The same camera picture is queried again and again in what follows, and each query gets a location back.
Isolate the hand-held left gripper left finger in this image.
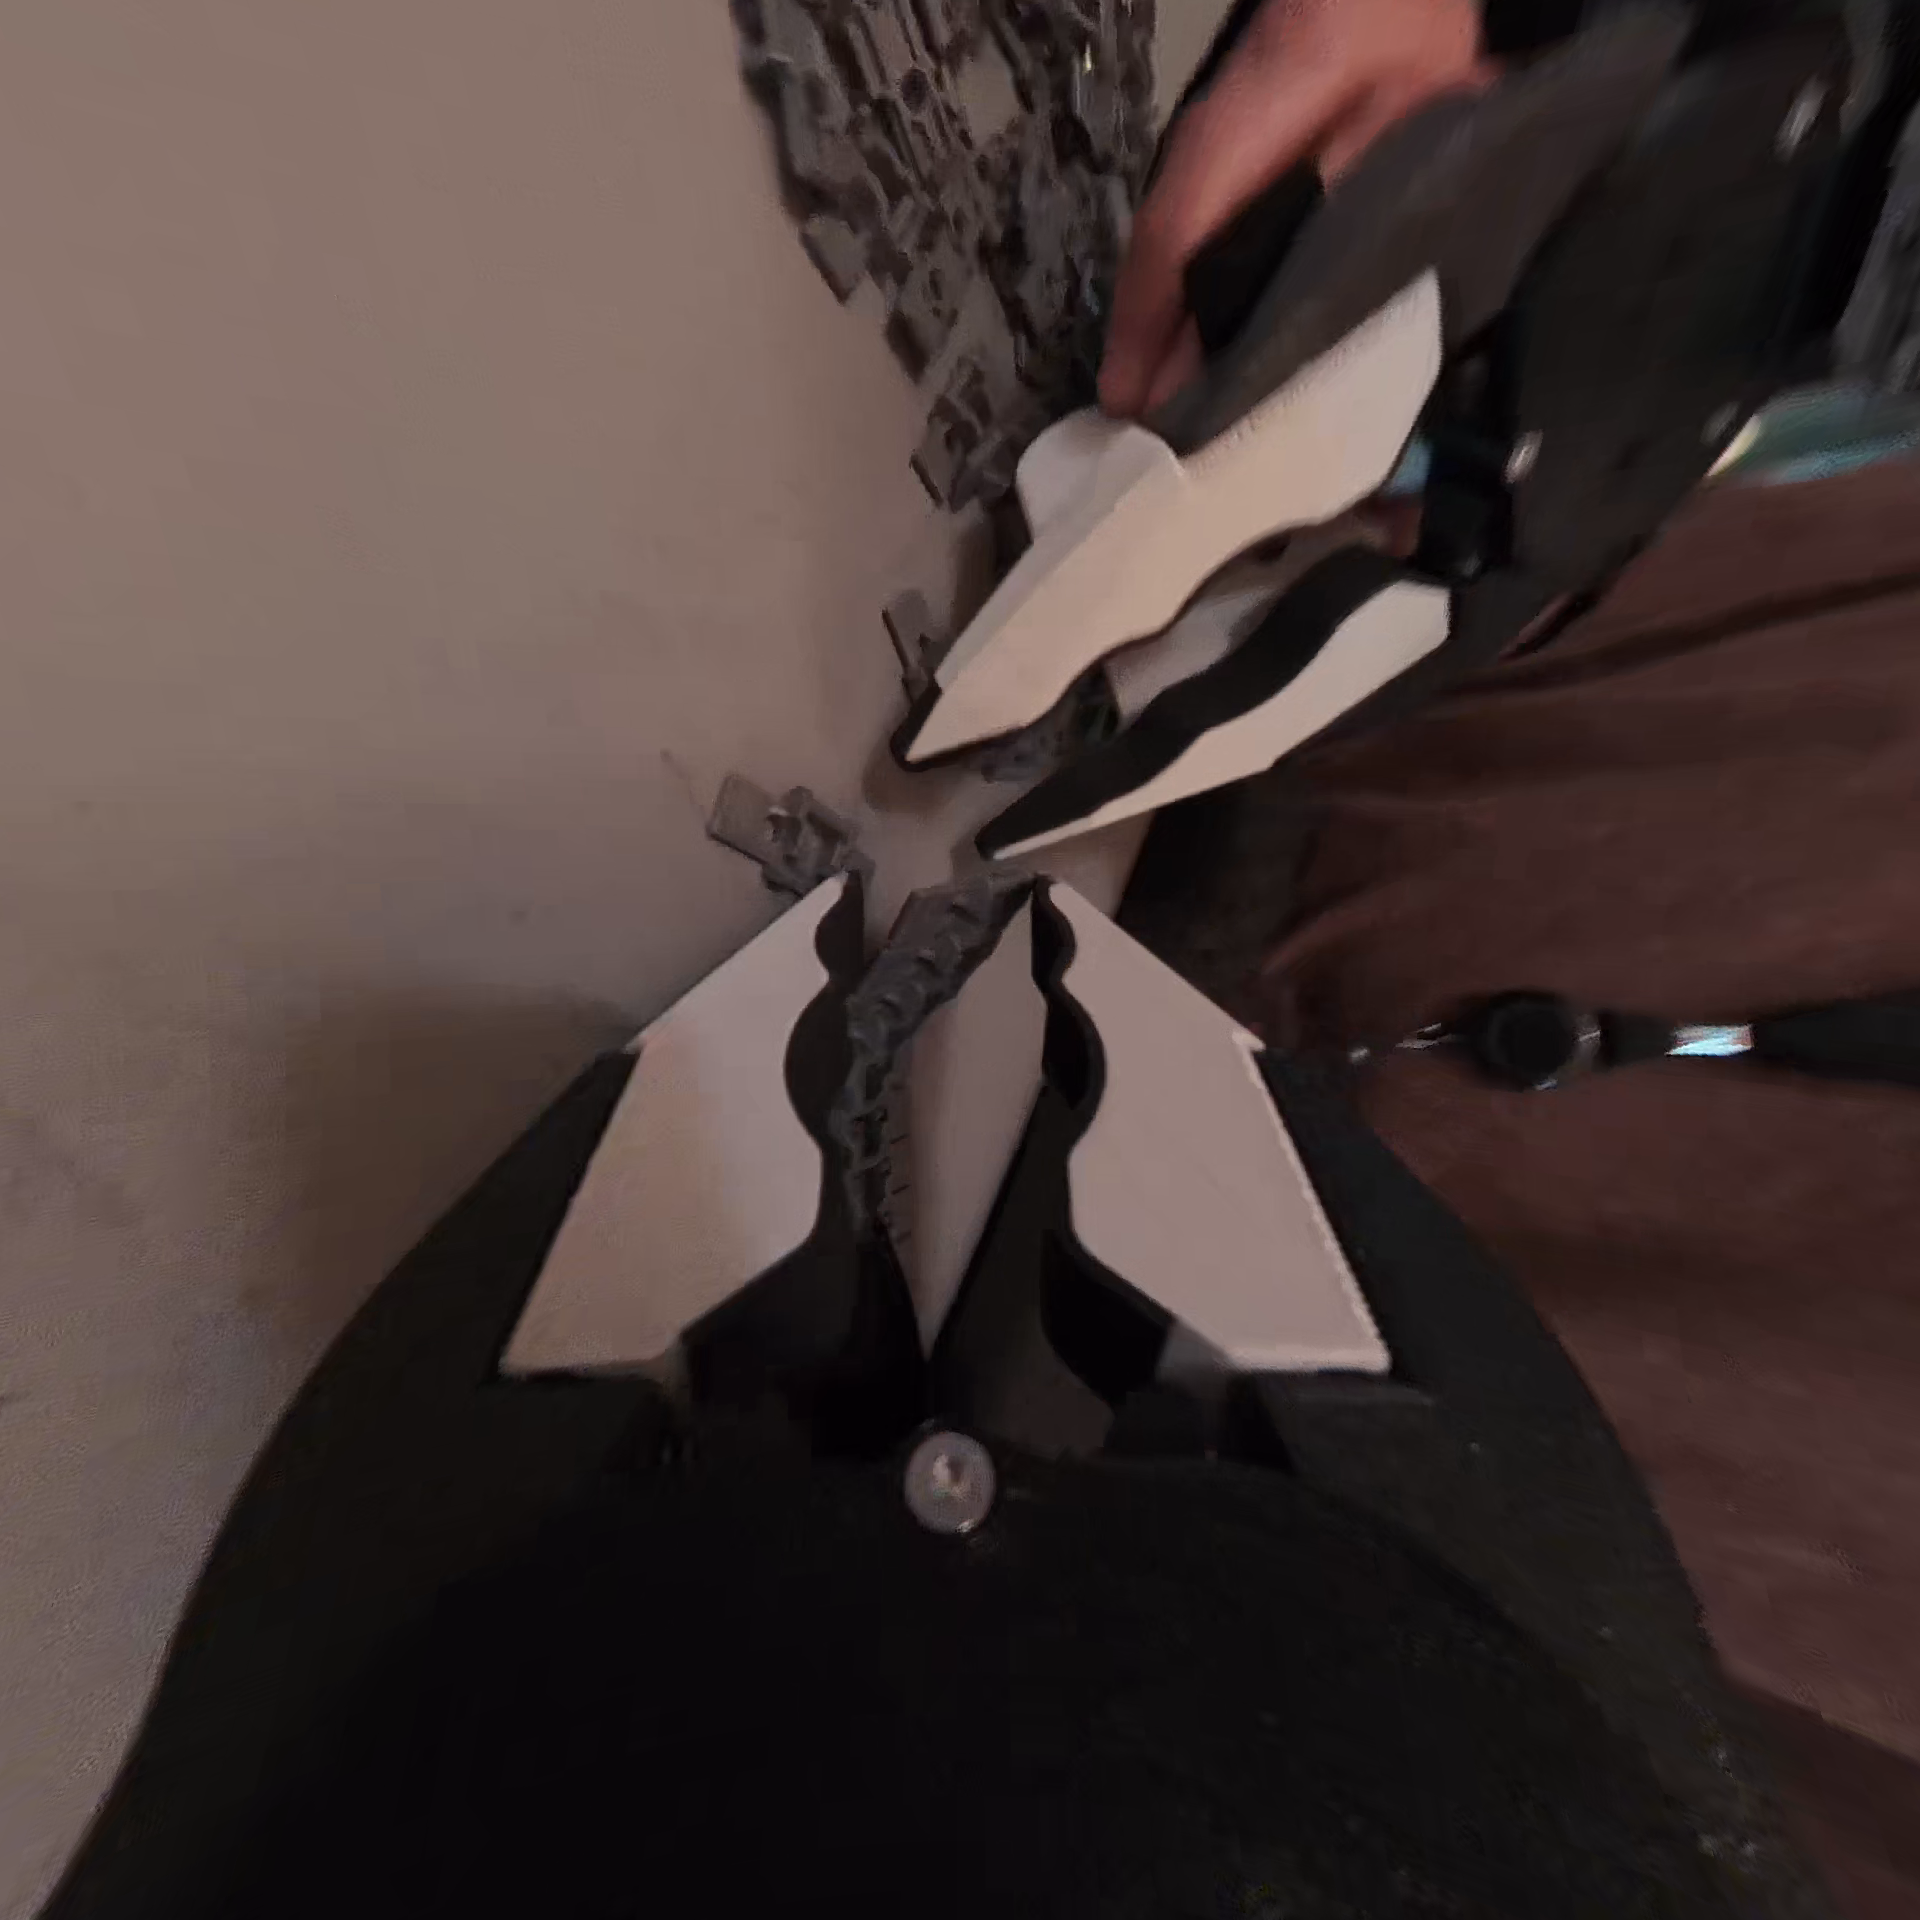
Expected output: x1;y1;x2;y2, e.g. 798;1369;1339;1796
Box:
499;872;867;1378

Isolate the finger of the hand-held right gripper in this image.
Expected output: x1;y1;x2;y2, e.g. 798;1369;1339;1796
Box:
976;559;1454;867
892;271;1448;774

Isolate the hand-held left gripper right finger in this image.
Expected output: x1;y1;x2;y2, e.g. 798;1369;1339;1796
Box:
1029;873;1391;1378

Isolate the grey toy track chain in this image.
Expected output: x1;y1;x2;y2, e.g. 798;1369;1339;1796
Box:
832;675;1125;1250

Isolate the pile of grey track pieces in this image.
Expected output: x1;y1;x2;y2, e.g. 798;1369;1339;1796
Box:
730;0;1160;703

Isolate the grey desk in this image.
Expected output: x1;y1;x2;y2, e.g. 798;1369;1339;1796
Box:
0;0;1202;1802

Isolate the person's right hand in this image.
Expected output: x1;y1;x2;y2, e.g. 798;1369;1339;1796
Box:
1099;0;1503;418

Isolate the black lanyard strap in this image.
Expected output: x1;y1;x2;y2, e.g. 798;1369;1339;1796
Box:
1347;988;1920;1092

